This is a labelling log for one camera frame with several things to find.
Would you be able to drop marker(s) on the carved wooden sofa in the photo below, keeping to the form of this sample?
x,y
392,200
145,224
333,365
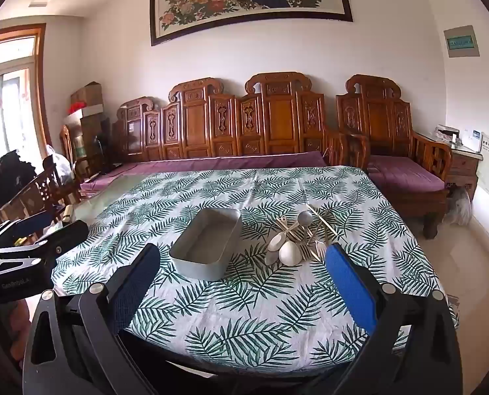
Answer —
x,y
195,123

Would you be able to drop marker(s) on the carved wooden armchair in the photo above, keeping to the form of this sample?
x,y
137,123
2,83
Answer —
x,y
376,119

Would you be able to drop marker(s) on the clear plastic bag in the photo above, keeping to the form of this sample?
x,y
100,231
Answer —
x,y
460,208

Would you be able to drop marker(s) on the pile of black clothes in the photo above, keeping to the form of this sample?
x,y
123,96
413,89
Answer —
x,y
8,173

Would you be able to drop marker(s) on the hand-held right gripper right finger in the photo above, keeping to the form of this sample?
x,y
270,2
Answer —
x,y
349,292

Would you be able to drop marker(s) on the purple sofa cushion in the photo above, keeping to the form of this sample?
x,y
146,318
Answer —
x,y
228,162

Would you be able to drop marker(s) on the white plastic bag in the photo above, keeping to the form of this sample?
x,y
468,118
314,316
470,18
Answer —
x,y
61,164

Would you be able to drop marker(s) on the purple armchair cushion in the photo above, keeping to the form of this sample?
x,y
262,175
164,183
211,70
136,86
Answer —
x,y
404,173

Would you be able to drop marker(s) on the white box with red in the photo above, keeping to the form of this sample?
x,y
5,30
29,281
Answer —
x,y
88,110

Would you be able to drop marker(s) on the ceiling light fixture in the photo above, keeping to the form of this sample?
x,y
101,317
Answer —
x,y
42,0

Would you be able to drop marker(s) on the white tabletop device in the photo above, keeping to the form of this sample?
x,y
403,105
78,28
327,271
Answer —
x,y
471,140

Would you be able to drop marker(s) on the metal spoon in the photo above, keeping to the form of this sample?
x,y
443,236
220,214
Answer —
x,y
306,217

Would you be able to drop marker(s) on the leaf print tablecloth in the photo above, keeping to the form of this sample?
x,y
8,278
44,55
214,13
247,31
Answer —
x,y
248,304

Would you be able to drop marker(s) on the grey wall box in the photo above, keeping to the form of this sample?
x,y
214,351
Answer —
x,y
460,41

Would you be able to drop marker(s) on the beige chopstick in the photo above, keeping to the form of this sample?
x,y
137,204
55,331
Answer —
x,y
322,220

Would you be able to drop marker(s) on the wooden side table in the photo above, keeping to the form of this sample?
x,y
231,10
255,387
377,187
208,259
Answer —
x,y
464,168

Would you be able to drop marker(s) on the white plastic fork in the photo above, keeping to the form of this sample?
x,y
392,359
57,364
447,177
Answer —
x,y
320,248

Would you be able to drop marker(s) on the grey metal tray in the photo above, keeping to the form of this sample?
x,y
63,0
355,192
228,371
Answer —
x,y
205,238

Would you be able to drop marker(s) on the large brown cardboard box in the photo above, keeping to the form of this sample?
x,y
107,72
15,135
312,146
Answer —
x,y
93,133

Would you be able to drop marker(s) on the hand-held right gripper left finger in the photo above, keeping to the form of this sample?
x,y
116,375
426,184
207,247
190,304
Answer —
x,y
139,288

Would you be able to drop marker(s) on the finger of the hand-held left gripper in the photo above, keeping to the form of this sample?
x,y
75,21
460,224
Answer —
x,y
34,223
69,234

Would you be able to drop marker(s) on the wooden lattice chair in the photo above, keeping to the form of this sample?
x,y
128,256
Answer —
x,y
34,193

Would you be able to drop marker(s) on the wood framed glass door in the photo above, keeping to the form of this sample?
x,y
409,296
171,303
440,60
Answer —
x,y
10,90

